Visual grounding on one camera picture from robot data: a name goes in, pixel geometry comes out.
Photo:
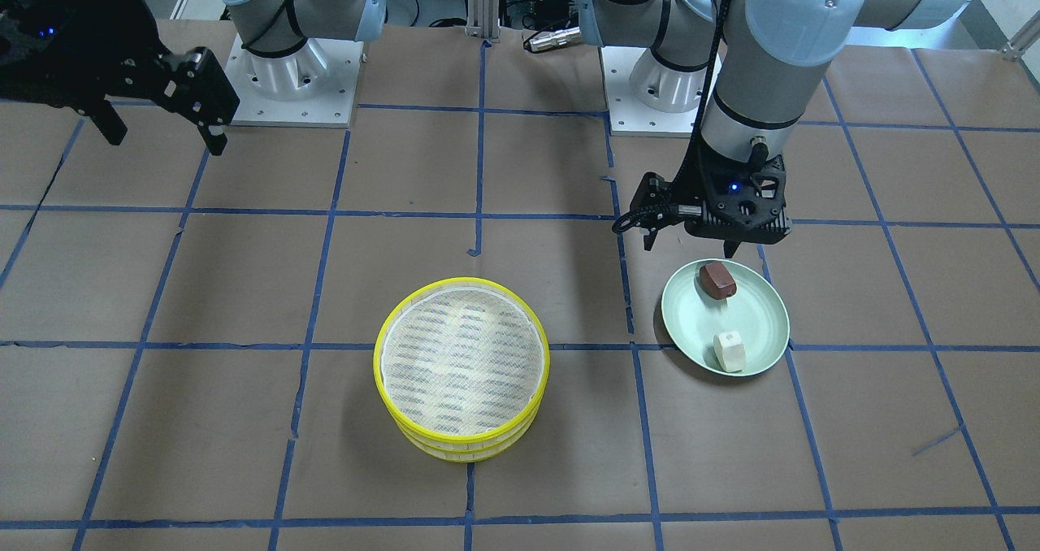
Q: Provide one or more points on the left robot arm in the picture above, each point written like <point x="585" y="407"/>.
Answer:
<point x="758" y="63"/>

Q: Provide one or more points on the white steamed bun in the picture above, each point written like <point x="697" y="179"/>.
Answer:
<point x="729" y="351"/>

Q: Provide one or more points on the brown steamed bun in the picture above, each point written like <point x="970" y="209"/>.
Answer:
<point x="717" y="281"/>

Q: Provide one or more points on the light green plate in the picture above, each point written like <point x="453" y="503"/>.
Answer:
<point x="693" y="318"/>

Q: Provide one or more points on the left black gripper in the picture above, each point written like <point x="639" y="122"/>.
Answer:
<point x="693" y="175"/>

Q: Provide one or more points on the silver cylindrical connector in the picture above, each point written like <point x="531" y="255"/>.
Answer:
<point x="549" y="40"/>

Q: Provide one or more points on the black power adapter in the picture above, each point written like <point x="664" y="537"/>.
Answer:
<point x="550" y="13"/>

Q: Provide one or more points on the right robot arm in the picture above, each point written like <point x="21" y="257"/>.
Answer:
<point x="275" y="28"/>

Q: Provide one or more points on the aluminium frame post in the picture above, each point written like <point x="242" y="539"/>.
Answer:
<point x="483" y="19"/>

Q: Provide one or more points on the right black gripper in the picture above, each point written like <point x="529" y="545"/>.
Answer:
<point x="96" y="57"/>

